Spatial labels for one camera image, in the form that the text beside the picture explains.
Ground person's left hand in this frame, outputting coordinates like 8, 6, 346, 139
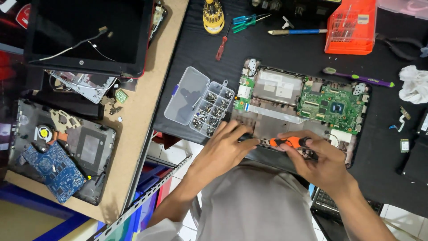
187, 120, 261, 198

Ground person's right hand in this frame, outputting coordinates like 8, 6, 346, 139
277, 130, 356, 199

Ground orange black screwdriver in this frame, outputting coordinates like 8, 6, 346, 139
259, 135, 313, 150

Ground black laptop keyboard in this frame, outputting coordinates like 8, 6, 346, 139
310, 187, 384, 222

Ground green laptop motherboard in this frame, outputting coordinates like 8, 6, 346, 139
296, 80, 369, 135

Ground open black laptop base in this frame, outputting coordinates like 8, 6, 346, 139
230, 58, 372, 170

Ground clear plastic screw organizer box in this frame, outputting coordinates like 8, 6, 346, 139
163, 66, 235, 138

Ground person's gray shirt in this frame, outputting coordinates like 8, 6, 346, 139
135, 159, 319, 241

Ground small green daughter board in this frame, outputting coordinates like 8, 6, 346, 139
233, 75, 255, 111

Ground blue red plastic crates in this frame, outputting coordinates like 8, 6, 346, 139
96, 160, 175, 241

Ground purple green toothbrush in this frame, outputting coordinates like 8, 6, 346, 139
322, 67, 395, 88

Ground black laptop part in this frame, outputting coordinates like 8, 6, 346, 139
397, 110, 428, 185

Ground black table mat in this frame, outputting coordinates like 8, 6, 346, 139
153, 0, 428, 219

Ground small green circuit board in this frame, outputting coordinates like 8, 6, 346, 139
115, 89, 129, 104

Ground white crumpled tissue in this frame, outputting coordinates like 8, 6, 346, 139
398, 65, 428, 104

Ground black laptop base with fan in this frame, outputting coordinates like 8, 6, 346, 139
8, 98, 116, 206

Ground yellow screwdriver bit set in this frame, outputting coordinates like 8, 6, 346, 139
202, 0, 225, 35

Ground orange plastic bit case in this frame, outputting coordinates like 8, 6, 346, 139
324, 0, 378, 56

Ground blue laptop motherboard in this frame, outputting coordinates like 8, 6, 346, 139
21, 141, 87, 204

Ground black laptop screen lid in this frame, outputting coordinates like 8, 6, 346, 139
25, 0, 155, 79

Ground clear pink plastic container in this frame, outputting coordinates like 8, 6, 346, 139
377, 0, 428, 21

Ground blue framed board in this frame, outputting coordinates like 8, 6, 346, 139
0, 182, 91, 241

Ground white flat ribbon cable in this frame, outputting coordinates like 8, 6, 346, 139
244, 103, 309, 125

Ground slotted metal angle rail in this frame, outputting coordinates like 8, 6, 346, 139
86, 153, 193, 241

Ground short white blue flex cable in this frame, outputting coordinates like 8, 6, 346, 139
389, 115, 406, 133

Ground red handled screwdriver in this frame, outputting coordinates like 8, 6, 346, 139
215, 23, 233, 61

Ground loose metal hinge bracket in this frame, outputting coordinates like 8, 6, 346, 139
100, 96, 123, 116

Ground green handled screwdriver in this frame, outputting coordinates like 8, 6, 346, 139
232, 14, 272, 34

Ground blue handled brush tool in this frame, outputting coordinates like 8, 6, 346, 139
267, 28, 328, 36

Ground blue handled screwdriver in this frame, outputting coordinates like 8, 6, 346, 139
232, 13, 268, 25

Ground black handled pliers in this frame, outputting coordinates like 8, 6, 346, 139
376, 33, 428, 61

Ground silver laptop frame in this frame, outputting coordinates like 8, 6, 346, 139
46, 70, 118, 104

